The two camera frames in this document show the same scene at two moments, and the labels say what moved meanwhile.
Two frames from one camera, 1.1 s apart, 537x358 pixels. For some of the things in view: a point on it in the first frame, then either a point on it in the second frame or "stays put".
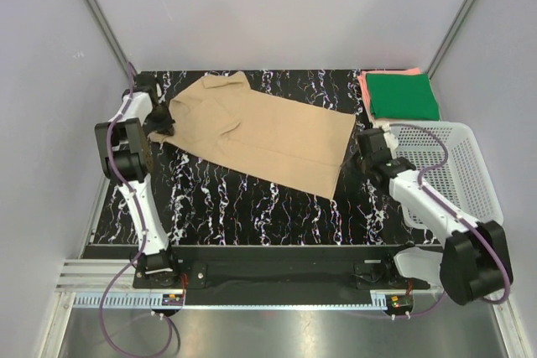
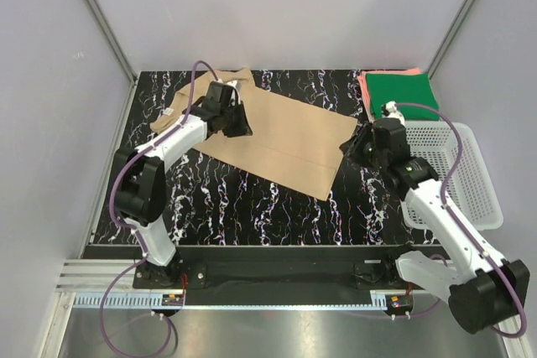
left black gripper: [165, 127] → [243, 127]
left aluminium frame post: [97, 10] stays put
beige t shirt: [301, 146] stays put
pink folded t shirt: [362, 77] stays put
